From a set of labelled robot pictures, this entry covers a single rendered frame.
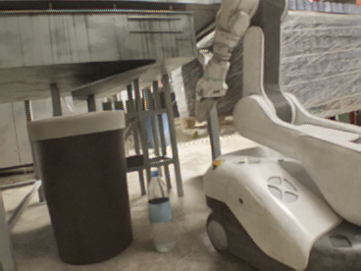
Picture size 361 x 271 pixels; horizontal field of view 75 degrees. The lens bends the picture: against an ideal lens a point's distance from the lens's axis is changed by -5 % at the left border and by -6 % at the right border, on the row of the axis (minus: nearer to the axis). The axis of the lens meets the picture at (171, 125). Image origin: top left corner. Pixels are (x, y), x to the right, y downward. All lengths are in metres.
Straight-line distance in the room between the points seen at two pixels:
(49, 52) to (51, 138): 0.36
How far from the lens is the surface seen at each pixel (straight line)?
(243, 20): 0.76
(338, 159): 0.73
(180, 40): 1.25
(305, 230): 0.70
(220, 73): 0.80
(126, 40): 1.16
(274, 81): 0.99
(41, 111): 3.80
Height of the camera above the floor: 0.54
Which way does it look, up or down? 2 degrees down
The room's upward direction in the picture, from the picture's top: 8 degrees counter-clockwise
